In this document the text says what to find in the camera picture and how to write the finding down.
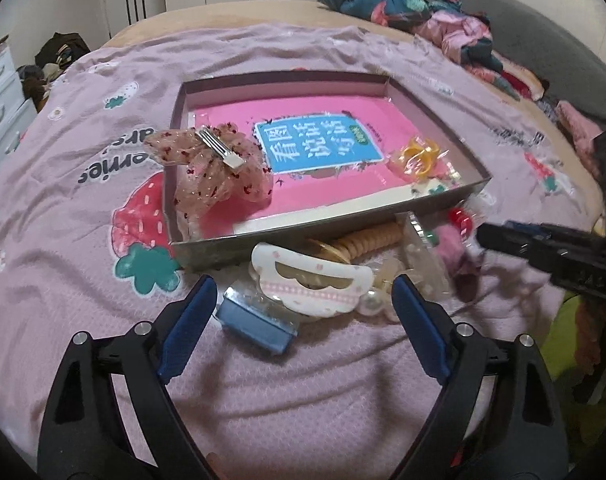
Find white drawer cabinet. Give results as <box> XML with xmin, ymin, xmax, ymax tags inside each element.
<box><xmin>0</xmin><ymin>36</ymin><xmax>37</xmax><ymax>165</ymax></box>

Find dotted mesh bow hair clip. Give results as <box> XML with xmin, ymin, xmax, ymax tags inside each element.
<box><xmin>143</xmin><ymin>122</ymin><xmax>274</xmax><ymax>226</ymax></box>

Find white claw hair clip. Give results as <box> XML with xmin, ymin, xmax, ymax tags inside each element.
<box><xmin>251</xmin><ymin>243</ymin><xmax>375</xmax><ymax>318</ymax></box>

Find clear bag yellow hair ties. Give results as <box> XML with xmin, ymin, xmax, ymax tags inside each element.
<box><xmin>389</xmin><ymin>134</ymin><xmax>465</xmax><ymax>196</ymax></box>

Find pearl hair accessory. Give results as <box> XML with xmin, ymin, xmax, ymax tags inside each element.
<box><xmin>356</xmin><ymin>258</ymin><xmax>405</xmax><ymax>324</ymax></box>

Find orange spiral hair tie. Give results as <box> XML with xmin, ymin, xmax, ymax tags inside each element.
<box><xmin>305</xmin><ymin>221</ymin><xmax>405</xmax><ymax>265</ymax></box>

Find clear bag with earrings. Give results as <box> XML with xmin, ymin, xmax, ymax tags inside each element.
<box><xmin>396</xmin><ymin>211</ymin><xmax>453</xmax><ymax>302</ymax></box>

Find pink strawberry print blanket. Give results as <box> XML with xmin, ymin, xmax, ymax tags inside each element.
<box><xmin>0</xmin><ymin>24</ymin><xmax>603</xmax><ymax>479</ymax></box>

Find pink pajama garment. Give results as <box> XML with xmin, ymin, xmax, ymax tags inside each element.
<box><xmin>413</xmin><ymin>10</ymin><xmax>503</xmax><ymax>73</ymax></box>

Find pink pompom hair tie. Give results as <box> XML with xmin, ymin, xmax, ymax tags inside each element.
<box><xmin>434</xmin><ymin>206</ymin><xmax>484</xmax><ymax>304</ymax></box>

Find grey padded headboard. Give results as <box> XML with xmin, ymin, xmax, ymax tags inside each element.
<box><xmin>462</xmin><ymin>0</ymin><xmax>606</xmax><ymax>126</ymax></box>

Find pink book in tray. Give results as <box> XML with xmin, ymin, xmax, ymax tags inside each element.
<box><xmin>185</xmin><ymin>96</ymin><xmax>419</xmax><ymax>239</ymax></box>

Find dark cardboard tray box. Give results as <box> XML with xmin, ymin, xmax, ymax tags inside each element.
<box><xmin>163</xmin><ymin>70</ymin><xmax>491</xmax><ymax>271</ymax></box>

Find pink fuzzy cloth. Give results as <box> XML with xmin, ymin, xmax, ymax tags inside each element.
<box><xmin>555</xmin><ymin>101</ymin><xmax>603</xmax><ymax>178</ymax></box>

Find small blue plastic box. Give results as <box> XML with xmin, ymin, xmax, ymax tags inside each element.
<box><xmin>215</xmin><ymin>285</ymin><xmax>299</xmax><ymax>356</ymax></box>

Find black backpack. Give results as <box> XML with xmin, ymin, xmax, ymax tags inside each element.
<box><xmin>35</xmin><ymin>32</ymin><xmax>90</xmax><ymax>70</ymax></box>

